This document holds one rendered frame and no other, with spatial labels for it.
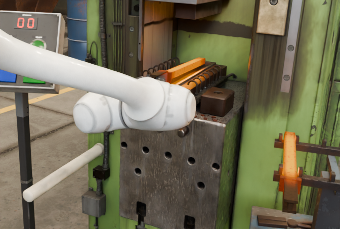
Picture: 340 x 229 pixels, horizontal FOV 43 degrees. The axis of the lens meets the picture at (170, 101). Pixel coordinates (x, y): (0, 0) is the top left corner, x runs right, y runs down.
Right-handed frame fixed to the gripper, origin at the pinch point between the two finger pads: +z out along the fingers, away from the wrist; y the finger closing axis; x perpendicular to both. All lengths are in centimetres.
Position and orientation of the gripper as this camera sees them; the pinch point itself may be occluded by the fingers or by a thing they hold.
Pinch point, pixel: (159, 79)
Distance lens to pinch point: 136.0
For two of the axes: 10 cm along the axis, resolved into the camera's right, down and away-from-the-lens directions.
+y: 9.1, 1.7, -3.7
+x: 0.5, -9.5, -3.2
